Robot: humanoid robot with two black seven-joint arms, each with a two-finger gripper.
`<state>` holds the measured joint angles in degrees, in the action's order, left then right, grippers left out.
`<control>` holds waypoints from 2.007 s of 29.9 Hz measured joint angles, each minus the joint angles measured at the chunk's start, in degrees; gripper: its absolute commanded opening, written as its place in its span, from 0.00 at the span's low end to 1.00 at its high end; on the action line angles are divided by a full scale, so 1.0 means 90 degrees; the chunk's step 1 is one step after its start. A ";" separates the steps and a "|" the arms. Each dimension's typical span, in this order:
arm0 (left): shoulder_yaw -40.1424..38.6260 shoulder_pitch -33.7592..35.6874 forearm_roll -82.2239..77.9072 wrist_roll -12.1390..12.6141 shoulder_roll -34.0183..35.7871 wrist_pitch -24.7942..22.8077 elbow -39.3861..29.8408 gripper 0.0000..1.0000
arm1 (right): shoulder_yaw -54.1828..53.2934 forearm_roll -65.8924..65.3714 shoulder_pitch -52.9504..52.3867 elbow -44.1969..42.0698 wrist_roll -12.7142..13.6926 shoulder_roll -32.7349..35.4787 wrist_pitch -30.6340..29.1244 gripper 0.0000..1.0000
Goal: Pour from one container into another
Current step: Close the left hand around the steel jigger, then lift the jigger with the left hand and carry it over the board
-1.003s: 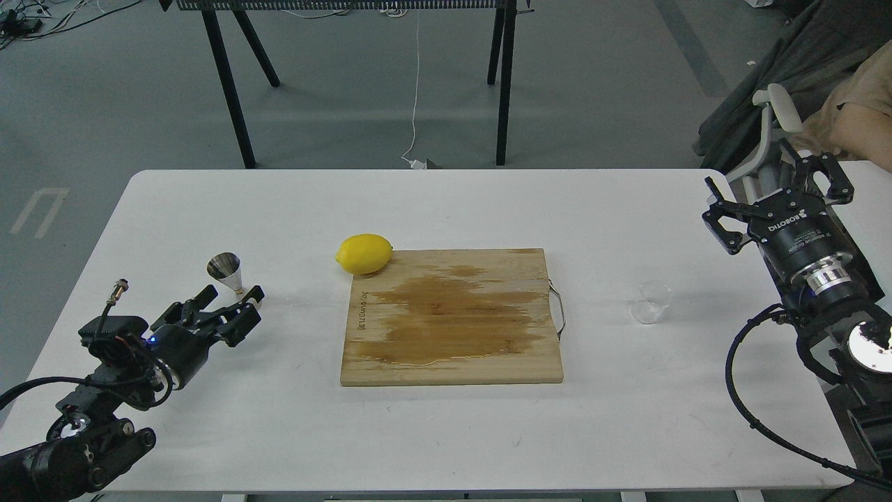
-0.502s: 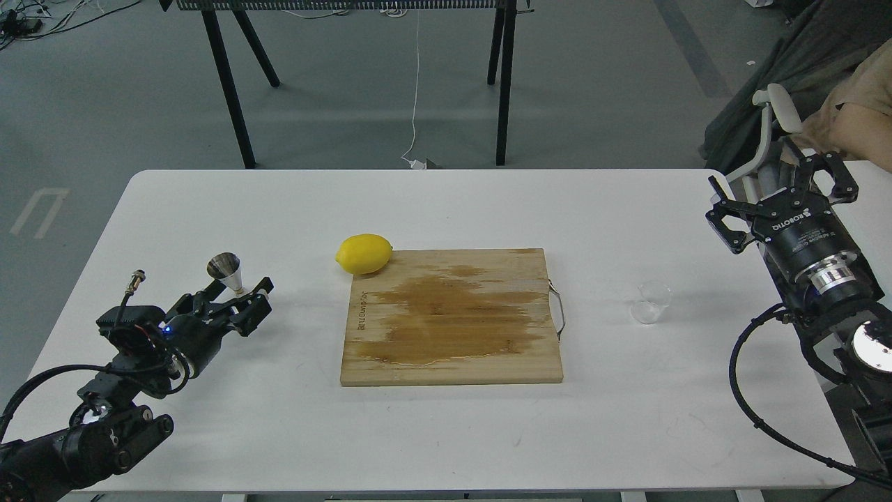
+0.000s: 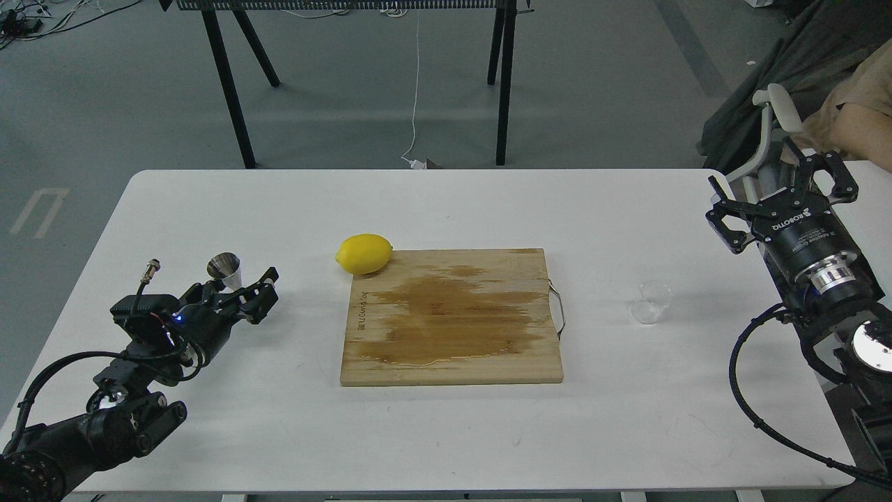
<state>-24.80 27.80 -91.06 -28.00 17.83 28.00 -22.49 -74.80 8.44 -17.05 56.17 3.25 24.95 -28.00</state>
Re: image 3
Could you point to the white office chair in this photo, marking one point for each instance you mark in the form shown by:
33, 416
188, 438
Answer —
762, 174

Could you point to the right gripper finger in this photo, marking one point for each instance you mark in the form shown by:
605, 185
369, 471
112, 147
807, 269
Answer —
724, 207
844, 189

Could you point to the black trestle table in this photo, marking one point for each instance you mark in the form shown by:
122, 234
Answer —
347, 50

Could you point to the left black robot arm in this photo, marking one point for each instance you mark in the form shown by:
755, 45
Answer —
171, 341

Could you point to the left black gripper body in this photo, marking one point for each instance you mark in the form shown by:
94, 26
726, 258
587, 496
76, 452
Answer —
207, 328

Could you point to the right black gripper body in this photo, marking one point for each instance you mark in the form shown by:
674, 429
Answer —
799, 230

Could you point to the steel double jigger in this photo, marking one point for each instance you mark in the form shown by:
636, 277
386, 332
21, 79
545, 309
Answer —
226, 268

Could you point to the seated person beige shirt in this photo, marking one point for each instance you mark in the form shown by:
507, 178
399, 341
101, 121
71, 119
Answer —
855, 118

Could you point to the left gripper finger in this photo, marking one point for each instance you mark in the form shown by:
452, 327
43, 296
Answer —
210, 294
253, 303

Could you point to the dark grey jacket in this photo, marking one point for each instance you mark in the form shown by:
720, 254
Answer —
825, 45

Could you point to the wooden cutting board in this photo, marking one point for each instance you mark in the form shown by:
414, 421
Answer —
448, 317

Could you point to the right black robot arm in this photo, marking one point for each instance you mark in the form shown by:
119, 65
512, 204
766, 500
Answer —
828, 294

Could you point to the yellow lemon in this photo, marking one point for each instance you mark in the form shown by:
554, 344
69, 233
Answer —
364, 253

